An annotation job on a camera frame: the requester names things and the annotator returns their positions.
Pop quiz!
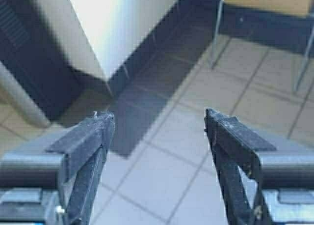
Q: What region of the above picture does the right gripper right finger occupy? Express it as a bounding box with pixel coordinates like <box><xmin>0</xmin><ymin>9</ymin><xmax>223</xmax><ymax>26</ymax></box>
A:
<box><xmin>204</xmin><ymin>108</ymin><xmax>276</xmax><ymax>225</ymax></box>

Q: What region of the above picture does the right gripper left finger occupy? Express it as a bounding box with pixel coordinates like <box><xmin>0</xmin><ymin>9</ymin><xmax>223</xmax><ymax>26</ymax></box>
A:
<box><xmin>46</xmin><ymin>111</ymin><xmax>115</xmax><ymax>225</ymax></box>

